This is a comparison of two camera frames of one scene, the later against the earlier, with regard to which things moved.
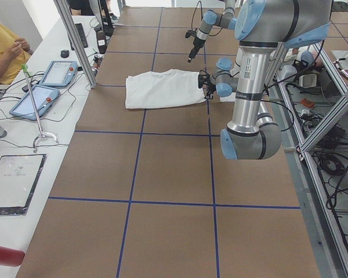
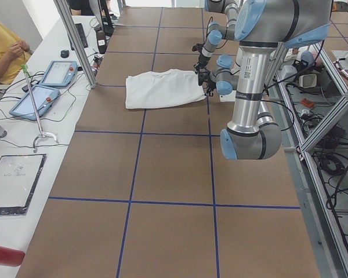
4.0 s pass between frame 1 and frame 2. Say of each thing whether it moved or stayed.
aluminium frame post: stayed
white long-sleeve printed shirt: stayed
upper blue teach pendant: stayed
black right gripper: moved
